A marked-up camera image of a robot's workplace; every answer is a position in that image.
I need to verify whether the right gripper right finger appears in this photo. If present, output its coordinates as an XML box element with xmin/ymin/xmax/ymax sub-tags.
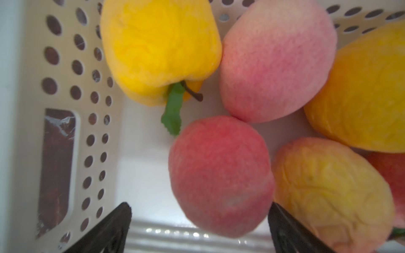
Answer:
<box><xmin>267</xmin><ymin>202</ymin><xmax>334</xmax><ymax>253</ymax></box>

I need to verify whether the yellow peach left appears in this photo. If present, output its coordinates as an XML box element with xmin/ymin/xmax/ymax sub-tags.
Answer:
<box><xmin>100</xmin><ymin>1</ymin><xmax>222</xmax><ymax>136</ymax></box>

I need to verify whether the yellow peach with leaf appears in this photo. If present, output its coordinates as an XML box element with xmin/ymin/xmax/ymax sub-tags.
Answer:
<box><xmin>304</xmin><ymin>21</ymin><xmax>405</xmax><ymax>153</ymax></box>

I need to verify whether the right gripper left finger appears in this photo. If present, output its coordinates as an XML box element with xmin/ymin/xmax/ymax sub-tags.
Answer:
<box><xmin>66</xmin><ymin>202</ymin><xmax>132</xmax><ymax>253</ymax></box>

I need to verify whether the pink peach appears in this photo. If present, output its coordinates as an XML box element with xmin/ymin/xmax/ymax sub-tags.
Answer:
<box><xmin>219</xmin><ymin>1</ymin><xmax>337</xmax><ymax>123</ymax></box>
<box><xmin>366</xmin><ymin>152</ymin><xmax>405</xmax><ymax>240</ymax></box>
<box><xmin>168</xmin><ymin>116</ymin><xmax>275</xmax><ymax>238</ymax></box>

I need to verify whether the white perforated plastic basket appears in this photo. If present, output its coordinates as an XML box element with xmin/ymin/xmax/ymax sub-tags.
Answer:
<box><xmin>6</xmin><ymin>0</ymin><xmax>405</xmax><ymax>253</ymax></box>

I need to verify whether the pink peach top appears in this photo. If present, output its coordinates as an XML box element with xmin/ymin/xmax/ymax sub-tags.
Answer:
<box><xmin>219</xmin><ymin>1</ymin><xmax>337</xmax><ymax>123</ymax></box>

